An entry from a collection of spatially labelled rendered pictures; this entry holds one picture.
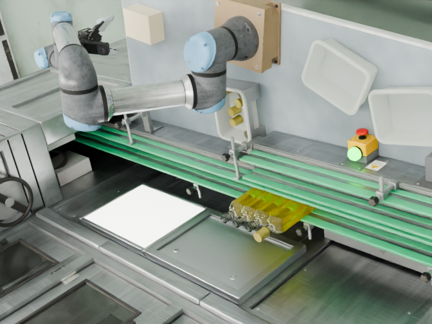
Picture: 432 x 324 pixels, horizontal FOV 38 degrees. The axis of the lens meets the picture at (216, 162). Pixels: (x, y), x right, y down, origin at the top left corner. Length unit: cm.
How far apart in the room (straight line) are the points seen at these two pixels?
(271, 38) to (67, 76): 69
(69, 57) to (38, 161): 88
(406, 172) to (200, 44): 75
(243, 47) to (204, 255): 73
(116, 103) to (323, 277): 87
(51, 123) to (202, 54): 96
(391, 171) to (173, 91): 73
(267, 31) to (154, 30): 63
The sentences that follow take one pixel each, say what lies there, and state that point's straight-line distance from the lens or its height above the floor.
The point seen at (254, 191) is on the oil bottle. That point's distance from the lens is 222.
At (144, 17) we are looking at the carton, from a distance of 258.
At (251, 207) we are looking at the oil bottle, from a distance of 213.
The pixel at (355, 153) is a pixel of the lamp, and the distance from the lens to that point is 203.
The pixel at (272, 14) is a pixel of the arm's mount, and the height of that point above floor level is 79.
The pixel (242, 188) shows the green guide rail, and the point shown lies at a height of 91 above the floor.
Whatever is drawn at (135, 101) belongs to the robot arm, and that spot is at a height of 127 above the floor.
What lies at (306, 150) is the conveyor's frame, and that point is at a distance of 218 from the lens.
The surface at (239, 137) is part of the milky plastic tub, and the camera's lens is 241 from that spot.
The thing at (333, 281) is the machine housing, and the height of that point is 105.
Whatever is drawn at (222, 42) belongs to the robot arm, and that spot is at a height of 99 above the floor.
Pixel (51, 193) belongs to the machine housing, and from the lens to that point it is 282.
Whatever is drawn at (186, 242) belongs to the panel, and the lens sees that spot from 229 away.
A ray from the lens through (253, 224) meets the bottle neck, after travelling 207.
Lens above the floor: 233
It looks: 36 degrees down
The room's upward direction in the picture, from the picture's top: 121 degrees counter-clockwise
